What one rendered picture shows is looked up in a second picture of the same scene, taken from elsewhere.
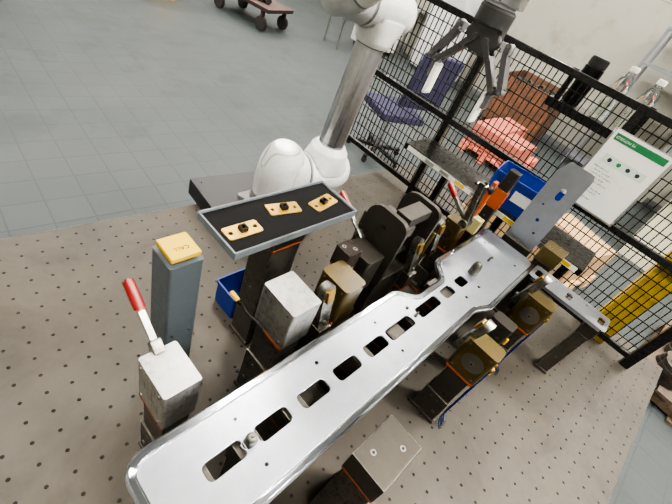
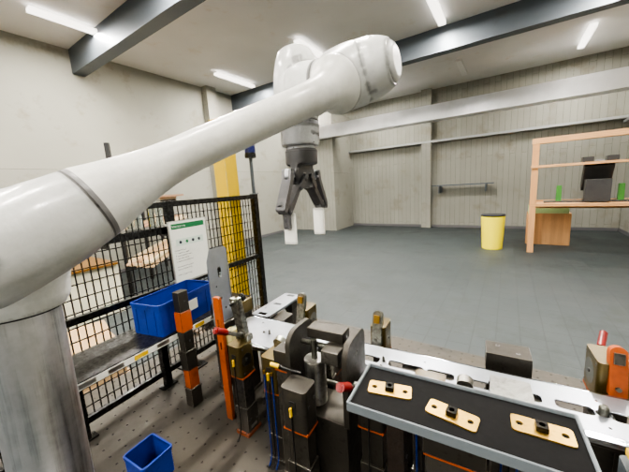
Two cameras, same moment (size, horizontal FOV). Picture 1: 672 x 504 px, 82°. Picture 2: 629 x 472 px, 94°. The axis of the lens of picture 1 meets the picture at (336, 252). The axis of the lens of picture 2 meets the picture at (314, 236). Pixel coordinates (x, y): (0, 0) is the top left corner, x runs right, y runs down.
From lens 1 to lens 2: 1.14 m
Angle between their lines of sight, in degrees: 84
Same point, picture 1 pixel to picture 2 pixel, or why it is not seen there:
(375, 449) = (515, 353)
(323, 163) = not seen: outside the picture
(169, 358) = not seen: outside the picture
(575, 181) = (219, 257)
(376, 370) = (459, 370)
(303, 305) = (511, 382)
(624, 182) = (197, 245)
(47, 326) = not seen: outside the picture
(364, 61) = (61, 333)
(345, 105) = (76, 424)
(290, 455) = (573, 392)
